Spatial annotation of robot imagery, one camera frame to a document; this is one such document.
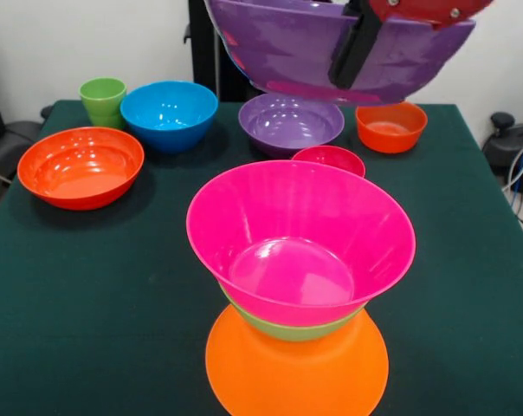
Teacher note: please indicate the green bowl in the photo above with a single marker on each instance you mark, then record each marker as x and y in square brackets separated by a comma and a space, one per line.
[296, 331]

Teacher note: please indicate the pink bowl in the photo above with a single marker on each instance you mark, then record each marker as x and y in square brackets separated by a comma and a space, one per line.
[253, 208]

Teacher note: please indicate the green cup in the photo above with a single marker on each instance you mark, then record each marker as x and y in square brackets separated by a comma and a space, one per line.
[101, 102]

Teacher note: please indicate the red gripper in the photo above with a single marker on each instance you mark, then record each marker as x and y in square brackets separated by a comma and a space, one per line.
[426, 11]

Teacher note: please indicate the purple bowl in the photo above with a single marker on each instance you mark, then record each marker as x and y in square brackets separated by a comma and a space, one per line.
[287, 47]
[287, 130]

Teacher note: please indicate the small crimson bowl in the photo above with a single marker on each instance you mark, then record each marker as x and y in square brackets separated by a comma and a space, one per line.
[331, 157]

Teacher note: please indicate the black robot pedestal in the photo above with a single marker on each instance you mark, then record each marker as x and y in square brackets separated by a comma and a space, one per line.
[205, 52]

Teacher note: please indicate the large red-orange bowl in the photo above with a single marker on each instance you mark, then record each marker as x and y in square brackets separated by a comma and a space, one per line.
[79, 164]

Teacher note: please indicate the dark green tablecloth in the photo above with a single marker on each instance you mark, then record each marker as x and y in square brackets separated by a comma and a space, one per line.
[114, 303]

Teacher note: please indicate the small red-orange bowl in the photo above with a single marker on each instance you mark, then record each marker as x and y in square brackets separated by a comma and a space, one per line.
[391, 130]

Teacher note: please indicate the blue bowl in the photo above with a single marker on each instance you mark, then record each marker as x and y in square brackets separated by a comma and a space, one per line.
[166, 108]

